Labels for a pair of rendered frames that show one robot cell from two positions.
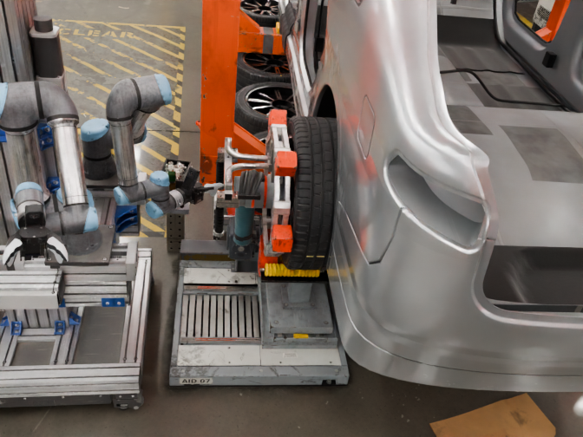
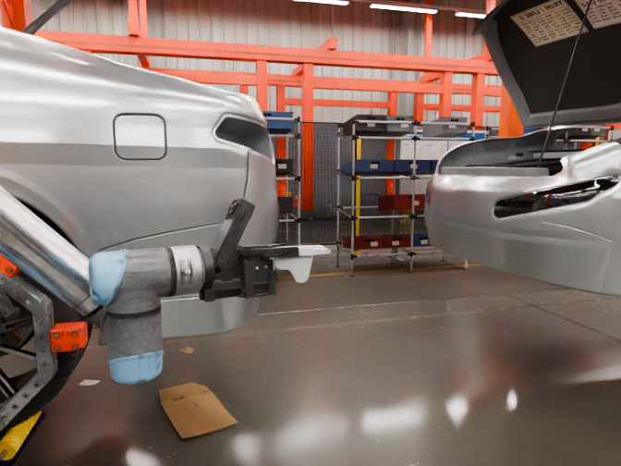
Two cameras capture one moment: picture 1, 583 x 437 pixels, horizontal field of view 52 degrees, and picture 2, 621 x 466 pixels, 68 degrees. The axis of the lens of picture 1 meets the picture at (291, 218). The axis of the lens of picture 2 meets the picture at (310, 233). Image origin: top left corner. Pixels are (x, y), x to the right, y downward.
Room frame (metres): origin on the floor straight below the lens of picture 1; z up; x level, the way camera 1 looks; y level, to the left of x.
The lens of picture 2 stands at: (1.17, 1.44, 1.37)
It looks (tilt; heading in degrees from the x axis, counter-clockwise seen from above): 8 degrees down; 266
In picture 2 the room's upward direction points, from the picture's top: straight up
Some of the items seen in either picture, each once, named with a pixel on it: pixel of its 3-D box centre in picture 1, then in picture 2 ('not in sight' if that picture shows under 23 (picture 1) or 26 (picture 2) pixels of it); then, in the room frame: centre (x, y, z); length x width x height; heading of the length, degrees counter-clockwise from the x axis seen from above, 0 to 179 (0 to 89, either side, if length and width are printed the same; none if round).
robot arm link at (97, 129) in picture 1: (97, 137); not in sight; (2.17, 0.86, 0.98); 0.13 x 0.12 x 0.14; 129
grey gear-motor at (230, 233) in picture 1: (265, 247); not in sight; (2.47, 0.12, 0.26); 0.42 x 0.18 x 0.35; 100
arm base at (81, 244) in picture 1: (80, 231); not in sight; (1.68, 0.77, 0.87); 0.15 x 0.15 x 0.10
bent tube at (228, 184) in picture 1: (250, 167); not in sight; (2.01, 0.19, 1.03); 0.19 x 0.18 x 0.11; 100
